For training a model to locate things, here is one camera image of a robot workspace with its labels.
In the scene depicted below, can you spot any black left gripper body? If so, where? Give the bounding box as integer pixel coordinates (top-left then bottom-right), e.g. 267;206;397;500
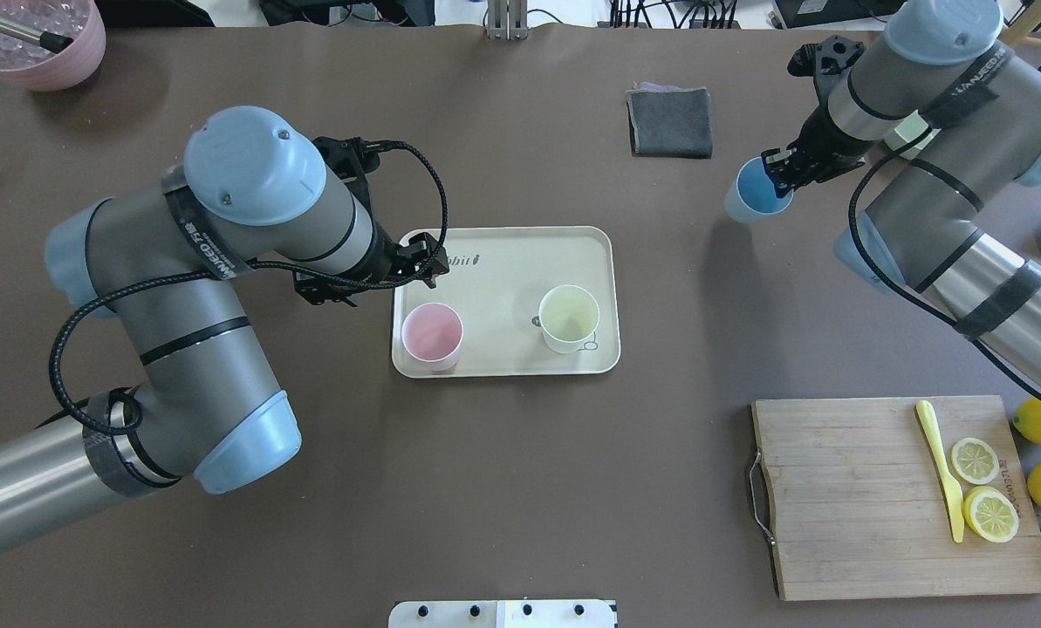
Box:
293;222;416;306

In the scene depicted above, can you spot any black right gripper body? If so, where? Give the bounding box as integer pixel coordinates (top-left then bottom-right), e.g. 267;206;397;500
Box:
786;105;870;186

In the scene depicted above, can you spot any blue plastic cup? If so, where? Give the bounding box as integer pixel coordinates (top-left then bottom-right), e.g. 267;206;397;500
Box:
723;156;795;223

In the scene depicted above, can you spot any pink plastic cup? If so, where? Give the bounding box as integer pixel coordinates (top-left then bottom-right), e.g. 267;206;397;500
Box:
401;303;464;372

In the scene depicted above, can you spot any pale yellow plastic cup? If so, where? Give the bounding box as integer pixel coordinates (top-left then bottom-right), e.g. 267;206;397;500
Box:
537;283;600;354

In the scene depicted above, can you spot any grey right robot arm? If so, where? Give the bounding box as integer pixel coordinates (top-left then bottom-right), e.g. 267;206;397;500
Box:
761;1;1041;394

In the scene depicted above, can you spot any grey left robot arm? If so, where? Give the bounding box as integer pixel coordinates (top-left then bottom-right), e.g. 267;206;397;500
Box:
0;105;448;554

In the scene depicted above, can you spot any beige rabbit tray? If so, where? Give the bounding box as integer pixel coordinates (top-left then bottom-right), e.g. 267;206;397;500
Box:
391;226;621;379

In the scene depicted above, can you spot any green plastic bowl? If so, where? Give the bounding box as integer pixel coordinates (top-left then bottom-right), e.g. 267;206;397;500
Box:
883;112;939;160

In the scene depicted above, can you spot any grey folded cloth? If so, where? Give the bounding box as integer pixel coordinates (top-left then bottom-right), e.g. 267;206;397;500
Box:
627;82;713;160

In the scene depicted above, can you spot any wooden stand with round base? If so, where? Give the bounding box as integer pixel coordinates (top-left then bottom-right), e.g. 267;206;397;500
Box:
997;0;1041;49

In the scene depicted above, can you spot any upper lemon slice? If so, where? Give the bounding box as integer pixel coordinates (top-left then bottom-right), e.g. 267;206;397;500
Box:
949;437;1000;486

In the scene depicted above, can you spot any lemon slice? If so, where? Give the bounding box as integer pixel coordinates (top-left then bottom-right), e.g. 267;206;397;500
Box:
962;486;1020;543
949;437;1000;486

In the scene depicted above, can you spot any wooden cutting board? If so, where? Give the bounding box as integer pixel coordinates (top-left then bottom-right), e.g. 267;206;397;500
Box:
751;396;1041;603

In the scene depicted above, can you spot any yellow plastic knife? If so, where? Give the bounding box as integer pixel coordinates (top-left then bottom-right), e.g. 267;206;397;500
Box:
914;399;966;543

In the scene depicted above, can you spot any pink ribbed bowl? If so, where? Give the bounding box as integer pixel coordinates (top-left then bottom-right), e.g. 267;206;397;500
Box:
0;1;106;92

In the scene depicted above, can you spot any lower lemon slice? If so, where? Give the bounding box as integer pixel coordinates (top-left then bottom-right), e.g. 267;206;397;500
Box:
962;486;1020;543

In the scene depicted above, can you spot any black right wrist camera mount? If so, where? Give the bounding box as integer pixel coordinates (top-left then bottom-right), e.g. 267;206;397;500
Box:
786;35;866;105

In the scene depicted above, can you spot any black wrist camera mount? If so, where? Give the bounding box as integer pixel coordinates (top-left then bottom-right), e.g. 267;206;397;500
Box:
786;35;866;105
312;136;380;181

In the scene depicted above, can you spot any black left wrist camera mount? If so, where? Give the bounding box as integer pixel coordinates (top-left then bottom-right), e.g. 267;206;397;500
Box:
312;136;380;181

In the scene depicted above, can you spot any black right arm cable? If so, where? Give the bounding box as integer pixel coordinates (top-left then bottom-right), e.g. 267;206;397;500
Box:
847;122;1041;415

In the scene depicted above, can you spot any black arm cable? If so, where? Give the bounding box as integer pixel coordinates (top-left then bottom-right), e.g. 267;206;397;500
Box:
49;140;449;437
847;122;1041;415

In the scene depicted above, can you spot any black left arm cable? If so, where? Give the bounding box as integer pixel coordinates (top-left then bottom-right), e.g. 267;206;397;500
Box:
49;140;449;437

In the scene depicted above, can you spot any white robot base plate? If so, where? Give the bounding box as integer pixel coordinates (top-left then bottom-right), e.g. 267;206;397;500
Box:
387;597;619;627

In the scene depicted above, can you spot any metal handled scoop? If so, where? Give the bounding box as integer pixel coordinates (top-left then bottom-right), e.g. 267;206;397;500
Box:
0;15;74;53

